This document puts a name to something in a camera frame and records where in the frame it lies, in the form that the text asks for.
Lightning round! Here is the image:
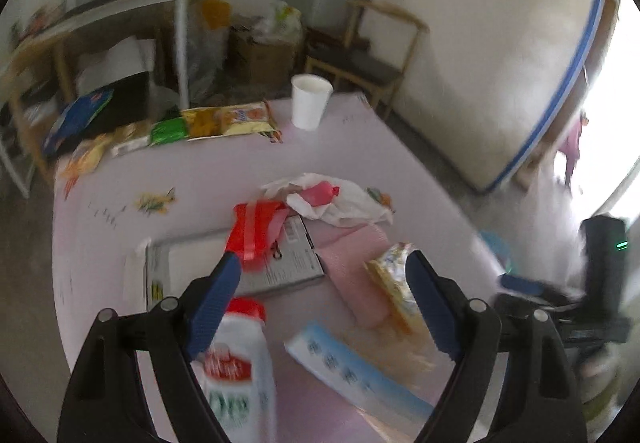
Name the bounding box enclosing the orange snack packet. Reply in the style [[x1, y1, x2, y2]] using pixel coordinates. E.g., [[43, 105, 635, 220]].
[[182, 107, 226, 140]]

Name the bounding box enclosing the wooden chair black seat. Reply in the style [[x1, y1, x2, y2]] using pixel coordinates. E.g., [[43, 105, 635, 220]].
[[302, 0, 431, 118]]

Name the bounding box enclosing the beige tissue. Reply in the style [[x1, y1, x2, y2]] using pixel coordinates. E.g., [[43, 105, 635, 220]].
[[340, 318, 437, 374]]

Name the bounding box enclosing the pale yellow snack packet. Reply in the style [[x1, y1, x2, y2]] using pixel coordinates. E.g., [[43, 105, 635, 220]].
[[220, 102, 281, 142]]

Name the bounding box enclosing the small white tan box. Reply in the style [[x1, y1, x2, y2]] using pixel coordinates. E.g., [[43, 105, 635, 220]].
[[112, 133, 151, 158]]

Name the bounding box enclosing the blue snack bag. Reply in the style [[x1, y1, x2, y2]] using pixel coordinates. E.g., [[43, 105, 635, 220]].
[[42, 90, 116, 156]]

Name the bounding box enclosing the white green plastic bag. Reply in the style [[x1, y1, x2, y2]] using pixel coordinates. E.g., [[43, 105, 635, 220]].
[[260, 2, 303, 44]]

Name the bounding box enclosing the orange yellow snack bag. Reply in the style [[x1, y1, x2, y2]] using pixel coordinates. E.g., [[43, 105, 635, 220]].
[[57, 135, 113, 188]]

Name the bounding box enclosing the pink chip bag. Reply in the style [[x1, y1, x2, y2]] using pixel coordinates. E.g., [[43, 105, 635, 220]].
[[315, 223, 396, 330]]

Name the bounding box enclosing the white wrapper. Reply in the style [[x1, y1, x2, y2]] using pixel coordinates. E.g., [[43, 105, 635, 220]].
[[261, 173, 396, 229]]

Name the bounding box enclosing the brown cardboard box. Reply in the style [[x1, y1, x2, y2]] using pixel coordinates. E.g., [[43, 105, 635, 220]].
[[227, 25, 296, 84]]

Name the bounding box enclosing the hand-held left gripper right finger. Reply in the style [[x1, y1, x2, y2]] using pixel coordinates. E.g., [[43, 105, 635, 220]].
[[405, 250, 587, 443]]

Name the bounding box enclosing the small green snack packet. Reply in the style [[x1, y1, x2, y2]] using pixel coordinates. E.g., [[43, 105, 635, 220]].
[[150, 118, 188, 146]]

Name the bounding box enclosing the white side table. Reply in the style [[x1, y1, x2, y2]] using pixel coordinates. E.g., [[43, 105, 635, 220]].
[[0, 0, 193, 198]]

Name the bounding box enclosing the white strawberry milk bottle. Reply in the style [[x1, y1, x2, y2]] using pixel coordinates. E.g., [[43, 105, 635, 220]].
[[200, 297, 278, 443]]

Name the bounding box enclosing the red plastic wrapper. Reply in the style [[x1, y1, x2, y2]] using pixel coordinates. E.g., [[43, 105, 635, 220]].
[[225, 200, 291, 274]]

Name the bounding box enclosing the blue white cylindrical carton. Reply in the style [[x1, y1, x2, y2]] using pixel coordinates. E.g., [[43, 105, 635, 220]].
[[285, 320, 436, 424]]

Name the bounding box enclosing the white paper cup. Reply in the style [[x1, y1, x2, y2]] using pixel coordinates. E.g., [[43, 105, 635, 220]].
[[291, 74, 334, 131]]

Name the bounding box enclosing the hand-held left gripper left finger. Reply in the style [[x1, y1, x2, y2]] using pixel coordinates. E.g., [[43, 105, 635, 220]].
[[56, 252, 242, 443]]

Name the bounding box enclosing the white blue-edged mattress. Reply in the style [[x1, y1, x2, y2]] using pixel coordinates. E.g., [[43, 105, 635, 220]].
[[372, 0, 608, 194]]

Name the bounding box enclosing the grey box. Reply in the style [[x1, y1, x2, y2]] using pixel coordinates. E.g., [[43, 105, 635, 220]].
[[124, 215, 326, 311]]

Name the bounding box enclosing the clear plastic bag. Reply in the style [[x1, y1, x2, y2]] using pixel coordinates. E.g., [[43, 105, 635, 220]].
[[187, 23, 231, 98]]

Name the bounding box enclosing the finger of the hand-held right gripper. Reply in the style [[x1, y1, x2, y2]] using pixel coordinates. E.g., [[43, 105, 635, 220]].
[[492, 274, 586, 324]]

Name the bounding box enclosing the black cloth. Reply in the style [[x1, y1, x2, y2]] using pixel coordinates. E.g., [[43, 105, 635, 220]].
[[85, 73, 151, 138]]

